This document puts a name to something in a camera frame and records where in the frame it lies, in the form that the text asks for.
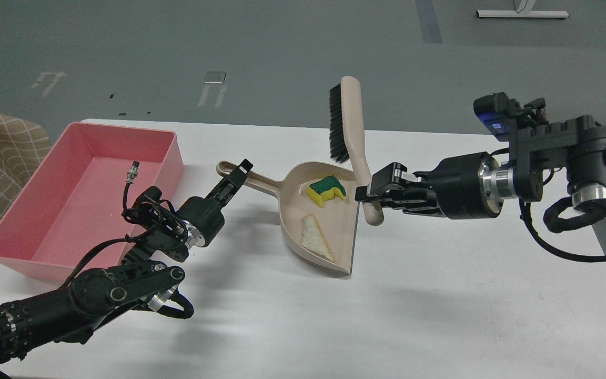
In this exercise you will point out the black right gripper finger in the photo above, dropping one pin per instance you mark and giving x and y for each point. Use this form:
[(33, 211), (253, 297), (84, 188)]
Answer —
[(394, 177), (410, 200)]

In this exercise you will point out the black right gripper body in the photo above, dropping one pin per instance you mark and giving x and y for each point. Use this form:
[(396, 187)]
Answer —
[(458, 184)]

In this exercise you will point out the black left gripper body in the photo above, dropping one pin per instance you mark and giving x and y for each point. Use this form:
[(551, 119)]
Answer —
[(204, 216)]

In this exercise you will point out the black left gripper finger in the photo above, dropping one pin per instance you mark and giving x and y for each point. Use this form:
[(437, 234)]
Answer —
[(227, 187), (245, 168)]

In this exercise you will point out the beige hand brush black bristles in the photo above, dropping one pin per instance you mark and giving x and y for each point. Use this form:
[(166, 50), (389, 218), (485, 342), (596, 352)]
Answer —
[(347, 141)]

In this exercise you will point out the yellow green sponge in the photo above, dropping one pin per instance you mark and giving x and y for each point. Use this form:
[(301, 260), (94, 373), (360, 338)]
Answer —
[(325, 190)]

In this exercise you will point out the beige plastic dustpan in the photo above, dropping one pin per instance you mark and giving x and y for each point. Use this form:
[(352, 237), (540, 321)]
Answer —
[(324, 235)]

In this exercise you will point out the white bread slice piece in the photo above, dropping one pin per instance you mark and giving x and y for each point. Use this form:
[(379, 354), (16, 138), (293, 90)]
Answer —
[(313, 240)]

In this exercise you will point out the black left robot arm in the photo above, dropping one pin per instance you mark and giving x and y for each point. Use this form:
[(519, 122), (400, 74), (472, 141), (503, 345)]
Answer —
[(119, 275)]

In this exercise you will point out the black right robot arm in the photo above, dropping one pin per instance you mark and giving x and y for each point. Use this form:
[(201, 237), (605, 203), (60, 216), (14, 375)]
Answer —
[(577, 146)]

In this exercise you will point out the pink plastic bin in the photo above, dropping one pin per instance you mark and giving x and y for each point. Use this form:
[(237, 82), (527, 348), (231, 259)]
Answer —
[(74, 199)]

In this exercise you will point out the grey floor outlet plate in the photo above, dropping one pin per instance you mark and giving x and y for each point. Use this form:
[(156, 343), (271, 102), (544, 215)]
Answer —
[(215, 78)]

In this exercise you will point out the white desk leg base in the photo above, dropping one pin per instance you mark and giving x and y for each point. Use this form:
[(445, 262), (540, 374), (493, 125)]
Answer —
[(524, 10)]

